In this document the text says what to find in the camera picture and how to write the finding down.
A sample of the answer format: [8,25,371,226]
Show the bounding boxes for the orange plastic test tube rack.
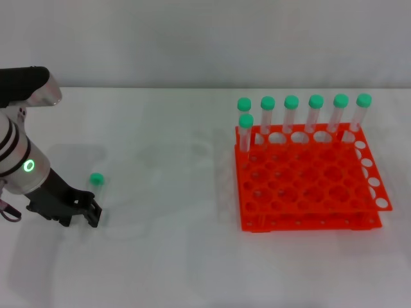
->
[234,123,394,232]

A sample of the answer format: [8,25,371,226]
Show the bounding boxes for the dark reddish arm cable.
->
[0,189,22,223]

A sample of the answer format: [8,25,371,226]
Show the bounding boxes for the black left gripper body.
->
[25,167,94,227]

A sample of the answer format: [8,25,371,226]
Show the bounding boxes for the clear test tube green cap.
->
[304,94,324,135]
[237,97,252,128]
[326,94,349,134]
[89,173,106,206]
[238,114,254,153]
[283,95,299,135]
[260,96,275,135]
[348,93,372,133]

